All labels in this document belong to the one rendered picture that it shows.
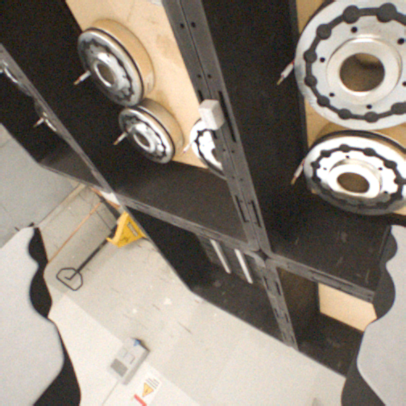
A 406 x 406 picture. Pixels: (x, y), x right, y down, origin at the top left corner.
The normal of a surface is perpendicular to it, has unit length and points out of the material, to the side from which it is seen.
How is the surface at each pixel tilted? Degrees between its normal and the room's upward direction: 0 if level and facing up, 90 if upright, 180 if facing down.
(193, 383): 90
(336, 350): 90
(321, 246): 90
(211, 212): 90
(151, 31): 0
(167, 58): 0
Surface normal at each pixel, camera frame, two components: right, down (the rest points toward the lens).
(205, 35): -0.55, 0.73
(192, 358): -0.23, -0.62
